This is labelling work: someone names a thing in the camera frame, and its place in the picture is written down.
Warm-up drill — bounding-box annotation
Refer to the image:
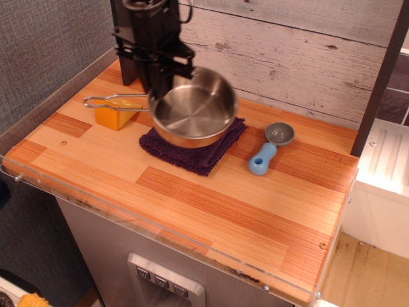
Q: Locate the orange cloth at corner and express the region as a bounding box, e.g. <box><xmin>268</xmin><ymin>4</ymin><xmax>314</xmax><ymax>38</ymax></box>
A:
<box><xmin>17</xmin><ymin>293</ymin><xmax>50</xmax><ymax>307</ymax></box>

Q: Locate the grey scoop with blue handle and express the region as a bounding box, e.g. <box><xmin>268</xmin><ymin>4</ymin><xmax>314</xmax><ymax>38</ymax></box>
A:
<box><xmin>248</xmin><ymin>122</ymin><xmax>295</xmax><ymax>176</ymax></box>

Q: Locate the dark right shelf post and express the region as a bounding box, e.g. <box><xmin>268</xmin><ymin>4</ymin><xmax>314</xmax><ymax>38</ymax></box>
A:
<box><xmin>350</xmin><ymin>0</ymin><xmax>408</xmax><ymax>157</ymax></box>

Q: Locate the purple folded cloth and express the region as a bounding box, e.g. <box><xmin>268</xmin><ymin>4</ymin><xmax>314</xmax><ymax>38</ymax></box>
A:
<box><xmin>139</xmin><ymin>118</ymin><xmax>247</xmax><ymax>177</ymax></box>

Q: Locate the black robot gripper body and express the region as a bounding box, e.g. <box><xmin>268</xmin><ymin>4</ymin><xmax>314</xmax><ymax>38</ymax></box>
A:
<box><xmin>122</xmin><ymin>1</ymin><xmax>195</xmax><ymax>79</ymax></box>

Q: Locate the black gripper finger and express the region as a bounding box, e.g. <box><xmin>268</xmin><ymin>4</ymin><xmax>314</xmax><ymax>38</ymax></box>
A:
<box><xmin>148</xmin><ymin>62</ymin><xmax>174</xmax><ymax>99</ymax></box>
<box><xmin>135</xmin><ymin>59</ymin><xmax>157</xmax><ymax>93</ymax></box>

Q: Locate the stainless steel pot with handle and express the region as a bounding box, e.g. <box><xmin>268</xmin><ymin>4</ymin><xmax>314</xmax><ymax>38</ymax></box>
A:
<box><xmin>83</xmin><ymin>67</ymin><xmax>238</xmax><ymax>148</ymax></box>

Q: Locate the silver dispenser panel with buttons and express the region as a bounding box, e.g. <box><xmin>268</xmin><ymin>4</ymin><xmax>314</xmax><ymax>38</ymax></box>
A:
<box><xmin>127</xmin><ymin>253</ymin><xmax>206</xmax><ymax>306</ymax></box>

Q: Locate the clear acrylic table edge guard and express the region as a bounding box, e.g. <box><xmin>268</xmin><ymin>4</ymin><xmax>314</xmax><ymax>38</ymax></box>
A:
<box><xmin>4</xmin><ymin>151</ymin><xmax>357</xmax><ymax>306</ymax></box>

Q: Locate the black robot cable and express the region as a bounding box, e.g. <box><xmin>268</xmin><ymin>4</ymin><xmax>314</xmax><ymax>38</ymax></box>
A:
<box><xmin>177</xmin><ymin>0</ymin><xmax>194</xmax><ymax>25</ymax></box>

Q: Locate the white ridged side cabinet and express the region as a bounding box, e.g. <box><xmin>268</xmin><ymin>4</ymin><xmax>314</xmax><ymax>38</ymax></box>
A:
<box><xmin>341</xmin><ymin>119</ymin><xmax>408</xmax><ymax>258</ymax></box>

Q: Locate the yellow cheese wedge toy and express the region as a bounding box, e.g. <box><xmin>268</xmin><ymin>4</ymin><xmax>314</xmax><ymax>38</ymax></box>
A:
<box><xmin>95</xmin><ymin>98</ymin><xmax>143</xmax><ymax>130</ymax></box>

